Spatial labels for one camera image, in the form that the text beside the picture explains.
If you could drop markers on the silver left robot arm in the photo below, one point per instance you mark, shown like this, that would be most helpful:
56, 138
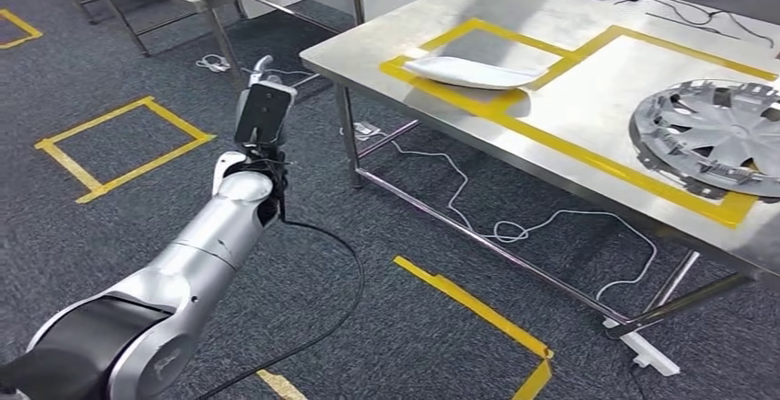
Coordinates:
207, 239

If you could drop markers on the white floor power strip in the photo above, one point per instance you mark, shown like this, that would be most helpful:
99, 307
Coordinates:
652, 354

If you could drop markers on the white curved plastic part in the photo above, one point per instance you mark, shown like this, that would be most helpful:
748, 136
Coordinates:
469, 73

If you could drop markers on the steel workbench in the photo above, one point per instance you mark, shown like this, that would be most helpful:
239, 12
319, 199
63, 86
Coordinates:
579, 105

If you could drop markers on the worn yellow tape strip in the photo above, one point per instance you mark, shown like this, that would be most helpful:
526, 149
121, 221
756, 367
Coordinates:
280, 385

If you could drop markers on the yellow floor tape strip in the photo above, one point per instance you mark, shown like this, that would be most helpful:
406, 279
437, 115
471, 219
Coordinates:
475, 307

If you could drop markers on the white power adapter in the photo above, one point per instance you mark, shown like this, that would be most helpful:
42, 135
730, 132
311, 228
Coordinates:
364, 130

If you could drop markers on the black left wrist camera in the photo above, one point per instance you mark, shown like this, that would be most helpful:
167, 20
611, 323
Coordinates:
265, 117

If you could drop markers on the dark grey round object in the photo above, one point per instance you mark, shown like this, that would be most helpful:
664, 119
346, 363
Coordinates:
713, 135

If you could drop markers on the yellow floor tape square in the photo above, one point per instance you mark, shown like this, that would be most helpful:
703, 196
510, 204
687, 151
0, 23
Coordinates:
27, 30
140, 169

